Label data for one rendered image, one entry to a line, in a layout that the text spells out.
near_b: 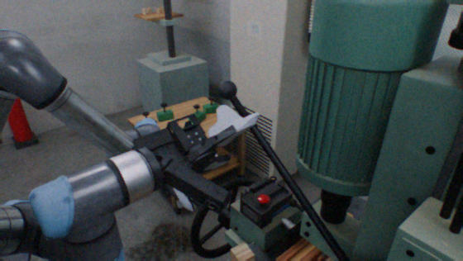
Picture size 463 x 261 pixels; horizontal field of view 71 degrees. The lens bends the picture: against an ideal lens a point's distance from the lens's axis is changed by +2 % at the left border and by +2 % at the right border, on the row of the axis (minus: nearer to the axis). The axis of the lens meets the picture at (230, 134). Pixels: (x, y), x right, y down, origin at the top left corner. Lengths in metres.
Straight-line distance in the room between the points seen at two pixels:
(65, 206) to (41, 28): 2.97
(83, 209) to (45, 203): 0.04
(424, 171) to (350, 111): 0.12
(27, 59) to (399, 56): 0.70
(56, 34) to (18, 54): 2.58
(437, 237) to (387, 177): 0.15
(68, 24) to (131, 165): 2.97
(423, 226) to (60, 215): 0.42
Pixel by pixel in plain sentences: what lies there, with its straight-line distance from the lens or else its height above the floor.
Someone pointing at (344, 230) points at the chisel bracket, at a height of 1.07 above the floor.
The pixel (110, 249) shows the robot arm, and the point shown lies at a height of 1.17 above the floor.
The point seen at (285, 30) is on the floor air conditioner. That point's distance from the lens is 2.01.
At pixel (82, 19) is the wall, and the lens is 3.43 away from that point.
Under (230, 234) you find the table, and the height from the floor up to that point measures 0.87.
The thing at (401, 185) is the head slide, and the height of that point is 1.27.
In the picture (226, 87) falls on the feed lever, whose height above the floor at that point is 1.35.
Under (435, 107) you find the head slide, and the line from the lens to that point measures 0.46.
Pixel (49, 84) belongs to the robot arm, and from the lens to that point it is 0.81.
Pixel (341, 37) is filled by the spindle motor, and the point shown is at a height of 1.45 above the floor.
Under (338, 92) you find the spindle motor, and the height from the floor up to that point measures 1.38.
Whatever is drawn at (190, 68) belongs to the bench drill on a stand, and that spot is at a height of 0.68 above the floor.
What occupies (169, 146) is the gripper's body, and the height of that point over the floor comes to 1.28.
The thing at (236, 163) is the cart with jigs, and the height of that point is 0.18.
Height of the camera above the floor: 1.56
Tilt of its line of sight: 30 degrees down
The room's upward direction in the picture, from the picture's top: straight up
